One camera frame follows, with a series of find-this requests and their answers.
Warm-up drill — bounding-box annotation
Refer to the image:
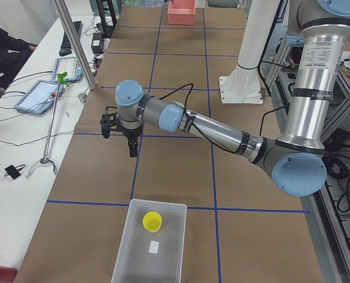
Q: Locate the white label in box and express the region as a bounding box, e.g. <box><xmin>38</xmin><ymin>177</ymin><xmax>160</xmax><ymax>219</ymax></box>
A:
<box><xmin>148</xmin><ymin>241</ymin><xmax>159</xmax><ymax>254</ymax></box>

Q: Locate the black computer mouse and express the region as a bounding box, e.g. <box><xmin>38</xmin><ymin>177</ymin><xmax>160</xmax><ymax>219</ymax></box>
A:
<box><xmin>58</xmin><ymin>48</ymin><xmax>72</xmax><ymax>57</ymax></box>

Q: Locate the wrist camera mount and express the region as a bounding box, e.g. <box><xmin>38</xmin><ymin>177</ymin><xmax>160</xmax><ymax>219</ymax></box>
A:
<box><xmin>100</xmin><ymin>106</ymin><xmax>122</xmax><ymax>139</ymax></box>

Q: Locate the pink plastic bin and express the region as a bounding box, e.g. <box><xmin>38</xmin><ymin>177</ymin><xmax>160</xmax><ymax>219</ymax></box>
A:
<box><xmin>167</xmin><ymin>0</ymin><xmax>196</xmax><ymax>25</ymax></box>

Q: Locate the clear plastic storage box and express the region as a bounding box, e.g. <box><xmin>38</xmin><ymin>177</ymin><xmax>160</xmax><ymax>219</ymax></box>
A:
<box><xmin>111</xmin><ymin>199</ymin><xmax>187</xmax><ymax>282</ymax></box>

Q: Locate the small metal cylinder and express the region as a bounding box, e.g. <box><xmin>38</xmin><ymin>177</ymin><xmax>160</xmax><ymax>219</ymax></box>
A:
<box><xmin>78</xmin><ymin>93</ymin><xmax>87</xmax><ymax>103</ymax></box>

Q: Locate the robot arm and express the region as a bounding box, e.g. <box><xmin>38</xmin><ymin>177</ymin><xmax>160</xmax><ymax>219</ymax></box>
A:
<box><xmin>109</xmin><ymin>6</ymin><xmax>300</xmax><ymax>210</ymax></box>

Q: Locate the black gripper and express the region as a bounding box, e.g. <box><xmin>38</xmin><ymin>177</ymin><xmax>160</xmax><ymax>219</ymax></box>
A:
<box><xmin>122</xmin><ymin>128</ymin><xmax>142</xmax><ymax>157</ymax></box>

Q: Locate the near teach pendant tablet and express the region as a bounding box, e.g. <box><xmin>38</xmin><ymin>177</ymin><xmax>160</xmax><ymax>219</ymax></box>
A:
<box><xmin>14</xmin><ymin>80</ymin><xmax>64</xmax><ymax>115</ymax></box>

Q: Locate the yellow plastic cup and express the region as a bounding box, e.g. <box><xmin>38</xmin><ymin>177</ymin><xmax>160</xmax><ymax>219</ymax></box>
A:
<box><xmin>142</xmin><ymin>211</ymin><xmax>162</xmax><ymax>233</ymax></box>

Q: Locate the reacher grabber tool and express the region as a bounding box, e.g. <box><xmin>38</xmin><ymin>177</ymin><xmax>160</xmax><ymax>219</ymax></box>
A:
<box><xmin>25</xmin><ymin>72</ymin><xmax>68</xmax><ymax>179</ymax></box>

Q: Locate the far teach pendant tablet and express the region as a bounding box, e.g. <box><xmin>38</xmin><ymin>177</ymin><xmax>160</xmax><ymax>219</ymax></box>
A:
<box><xmin>51</xmin><ymin>57</ymin><xmax>83</xmax><ymax>82</ymax></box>

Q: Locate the mint green bowl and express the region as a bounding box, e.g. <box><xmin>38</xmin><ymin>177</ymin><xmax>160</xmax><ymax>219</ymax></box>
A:
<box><xmin>171</xmin><ymin>101</ymin><xmax>185</xmax><ymax>108</ymax></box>

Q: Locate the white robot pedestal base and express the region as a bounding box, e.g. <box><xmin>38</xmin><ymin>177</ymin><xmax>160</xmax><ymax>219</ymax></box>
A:
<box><xmin>219</xmin><ymin>0</ymin><xmax>281</xmax><ymax>104</ymax></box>

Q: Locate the small black device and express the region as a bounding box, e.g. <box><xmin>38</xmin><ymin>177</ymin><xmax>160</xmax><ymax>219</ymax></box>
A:
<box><xmin>4</xmin><ymin>164</ymin><xmax>26</xmax><ymax>180</ymax></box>

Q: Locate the black power adapter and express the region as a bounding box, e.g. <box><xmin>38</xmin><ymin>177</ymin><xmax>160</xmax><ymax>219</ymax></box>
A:
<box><xmin>91</xmin><ymin>32</ymin><xmax>104</xmax><ymax>54</ymax></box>

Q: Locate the aluminium frame post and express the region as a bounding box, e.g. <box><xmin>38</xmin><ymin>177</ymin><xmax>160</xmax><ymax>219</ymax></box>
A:
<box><xmin>54</xmin><ymin>0</ymin><xmax>96</xmax><ymax>90</ymax></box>

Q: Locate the teach pendant tablet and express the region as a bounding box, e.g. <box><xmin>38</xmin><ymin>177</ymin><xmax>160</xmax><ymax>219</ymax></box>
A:
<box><xmin>51</xmin><ymin>57</ymin><xmax>83</xmax><ymax>82</ymax></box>
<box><xmin>14</xmin><ymin>80</ymin><xmax>64</xmax><ymax>115</ymax></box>

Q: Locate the black keyboard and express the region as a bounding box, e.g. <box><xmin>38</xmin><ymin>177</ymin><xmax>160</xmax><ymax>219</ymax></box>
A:
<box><xmin>60</xmin><ymin>20</ymin><xmax>83</xmax><ymax>50</ymax></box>

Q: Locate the seated person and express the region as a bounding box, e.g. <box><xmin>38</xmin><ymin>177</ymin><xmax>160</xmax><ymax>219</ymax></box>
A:
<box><xmin>0</xmin><ymin>28</ymin><xmax>37</xmax><ymax>89</ymax></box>

